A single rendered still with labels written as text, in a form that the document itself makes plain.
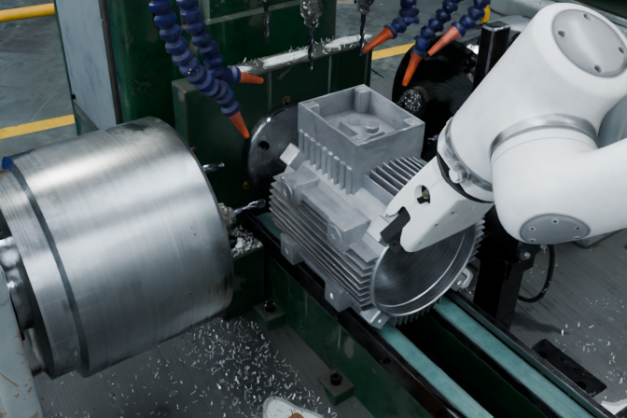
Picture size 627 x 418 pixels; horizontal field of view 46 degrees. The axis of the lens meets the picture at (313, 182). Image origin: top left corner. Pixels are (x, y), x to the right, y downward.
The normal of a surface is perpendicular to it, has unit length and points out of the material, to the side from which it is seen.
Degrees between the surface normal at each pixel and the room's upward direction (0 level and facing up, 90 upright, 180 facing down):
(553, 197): 79
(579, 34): 28
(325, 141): 90
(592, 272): 0
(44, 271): 54
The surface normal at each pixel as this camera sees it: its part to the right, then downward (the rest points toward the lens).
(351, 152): -0.83, 0.29
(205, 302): 0.56, 0.59
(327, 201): 0.02, -0.83
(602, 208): -0.18, 0.68
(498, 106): -0.92, -0.08
